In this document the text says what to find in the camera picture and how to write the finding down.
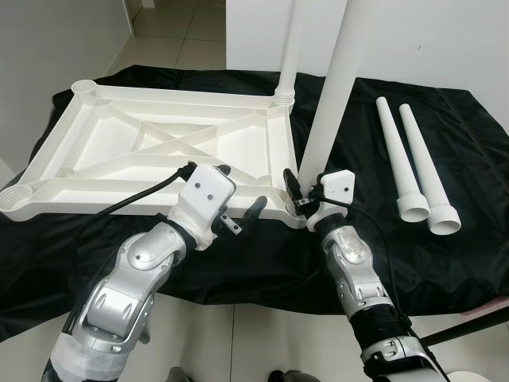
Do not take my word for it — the grey right robot foot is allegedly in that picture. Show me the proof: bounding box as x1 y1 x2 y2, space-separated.
269 369 309 382

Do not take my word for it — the grey left robot foot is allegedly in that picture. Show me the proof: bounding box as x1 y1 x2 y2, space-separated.
165 366 193 382

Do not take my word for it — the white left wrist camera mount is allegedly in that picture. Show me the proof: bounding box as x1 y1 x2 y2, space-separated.
165 163 237 251

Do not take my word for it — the pink table corner piece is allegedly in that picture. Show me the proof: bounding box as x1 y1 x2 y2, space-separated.
465 298 509 319

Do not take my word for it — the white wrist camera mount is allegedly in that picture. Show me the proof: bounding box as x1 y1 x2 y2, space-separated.
306 170 355 232
165 163 237 251

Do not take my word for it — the black cloth table cover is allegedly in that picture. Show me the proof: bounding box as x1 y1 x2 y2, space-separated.
0 64 509 343

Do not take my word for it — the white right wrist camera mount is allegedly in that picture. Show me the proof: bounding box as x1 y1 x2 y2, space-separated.
306 170 355 232

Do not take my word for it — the white plastic children table top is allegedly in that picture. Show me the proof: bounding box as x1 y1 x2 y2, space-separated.
0 78 307 230

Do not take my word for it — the grey robot foot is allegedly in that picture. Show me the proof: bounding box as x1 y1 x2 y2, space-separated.
269 369 309 382
165 366 193 382

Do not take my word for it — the black metal work table leg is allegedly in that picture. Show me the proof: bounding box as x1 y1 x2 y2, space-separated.
418 309 509 347

